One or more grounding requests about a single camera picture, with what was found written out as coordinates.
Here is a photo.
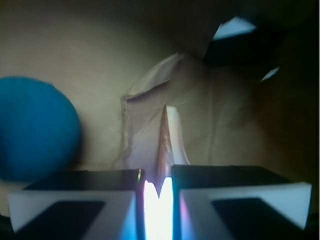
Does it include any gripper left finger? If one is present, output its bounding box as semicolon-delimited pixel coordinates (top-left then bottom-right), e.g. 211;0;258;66
8;169;146;240

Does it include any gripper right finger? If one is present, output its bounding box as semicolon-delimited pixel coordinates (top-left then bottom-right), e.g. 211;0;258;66
171;165;312;240

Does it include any orange spiral seashell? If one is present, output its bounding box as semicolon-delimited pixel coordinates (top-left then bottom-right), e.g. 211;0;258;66
156;103;191;180

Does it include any blue foam golf ball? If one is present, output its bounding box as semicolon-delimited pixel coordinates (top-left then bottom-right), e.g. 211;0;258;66
0;76;82;181

